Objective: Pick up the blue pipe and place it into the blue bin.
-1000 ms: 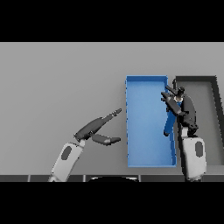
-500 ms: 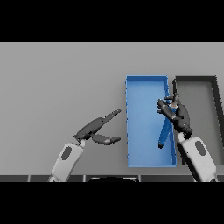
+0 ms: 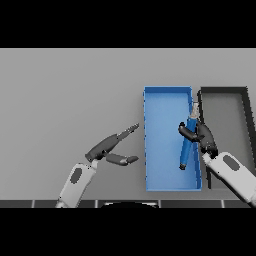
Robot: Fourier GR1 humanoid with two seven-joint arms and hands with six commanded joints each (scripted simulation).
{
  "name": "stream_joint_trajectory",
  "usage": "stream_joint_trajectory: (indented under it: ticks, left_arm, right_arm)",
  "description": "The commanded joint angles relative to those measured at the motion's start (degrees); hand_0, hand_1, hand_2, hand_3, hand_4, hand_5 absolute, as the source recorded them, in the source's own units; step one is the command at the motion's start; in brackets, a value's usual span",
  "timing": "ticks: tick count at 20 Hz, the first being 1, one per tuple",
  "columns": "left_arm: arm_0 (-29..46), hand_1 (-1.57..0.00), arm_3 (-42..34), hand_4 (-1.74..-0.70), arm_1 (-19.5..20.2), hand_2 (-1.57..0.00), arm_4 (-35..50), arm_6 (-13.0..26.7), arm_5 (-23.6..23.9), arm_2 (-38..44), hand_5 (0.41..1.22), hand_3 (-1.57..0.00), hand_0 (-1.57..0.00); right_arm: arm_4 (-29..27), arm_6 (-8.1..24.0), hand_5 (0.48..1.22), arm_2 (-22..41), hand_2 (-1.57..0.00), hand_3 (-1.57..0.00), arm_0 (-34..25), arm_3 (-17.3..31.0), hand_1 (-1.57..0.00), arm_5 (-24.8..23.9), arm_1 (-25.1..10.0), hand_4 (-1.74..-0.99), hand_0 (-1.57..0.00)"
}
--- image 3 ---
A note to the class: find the dark grey bin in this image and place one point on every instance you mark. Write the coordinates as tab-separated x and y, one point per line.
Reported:
230	133

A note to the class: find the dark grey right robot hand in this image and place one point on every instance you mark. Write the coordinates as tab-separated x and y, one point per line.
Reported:
204	136

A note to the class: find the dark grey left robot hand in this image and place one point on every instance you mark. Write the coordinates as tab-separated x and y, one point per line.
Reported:
104	145

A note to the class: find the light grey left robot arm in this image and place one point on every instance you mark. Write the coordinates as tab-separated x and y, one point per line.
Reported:
76	182

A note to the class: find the blue bin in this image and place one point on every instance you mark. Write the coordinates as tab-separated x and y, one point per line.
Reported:
164	140

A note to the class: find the blue pipe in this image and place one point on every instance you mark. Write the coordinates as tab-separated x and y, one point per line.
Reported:
187	143

